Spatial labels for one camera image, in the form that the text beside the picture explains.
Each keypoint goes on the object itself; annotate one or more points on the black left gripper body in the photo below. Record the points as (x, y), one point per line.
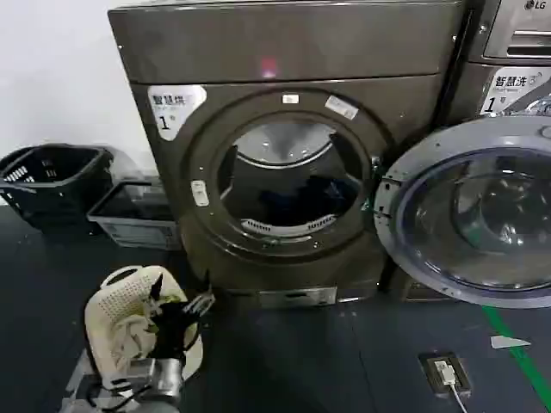
(172, 331)

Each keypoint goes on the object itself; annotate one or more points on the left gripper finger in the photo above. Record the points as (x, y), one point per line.
(158, 286)
(200, 303)

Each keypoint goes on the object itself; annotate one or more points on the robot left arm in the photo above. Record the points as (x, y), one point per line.
(165, 378)

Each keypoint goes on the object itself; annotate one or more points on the white perforated laundry basket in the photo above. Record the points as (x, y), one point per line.
(120, 297)

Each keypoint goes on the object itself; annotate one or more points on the cream cloth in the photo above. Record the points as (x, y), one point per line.
(131, 340)

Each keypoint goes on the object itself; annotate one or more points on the grey plastic crate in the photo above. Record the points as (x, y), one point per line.
(138, 230)

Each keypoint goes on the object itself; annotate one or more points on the black plastic laundry basket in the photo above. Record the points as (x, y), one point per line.
(56, 185)

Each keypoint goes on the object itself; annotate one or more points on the dark clothes in drum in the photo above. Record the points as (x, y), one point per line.
(314, 195)

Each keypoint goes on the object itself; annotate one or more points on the black floor socket box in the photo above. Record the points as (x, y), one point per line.
(445, 373)

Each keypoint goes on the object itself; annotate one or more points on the grey dryer with round opening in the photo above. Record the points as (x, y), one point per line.
(284, 51)

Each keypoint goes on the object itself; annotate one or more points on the round glass dryer door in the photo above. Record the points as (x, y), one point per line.
(469, 215)

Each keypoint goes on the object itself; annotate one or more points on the white floor tape piece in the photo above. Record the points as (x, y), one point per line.
(508, 342)

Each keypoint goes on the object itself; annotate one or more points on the green floor tape strip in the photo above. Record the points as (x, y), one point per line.
(516, 357)

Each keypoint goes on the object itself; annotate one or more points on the grey machine with label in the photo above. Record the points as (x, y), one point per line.
(512, 47)

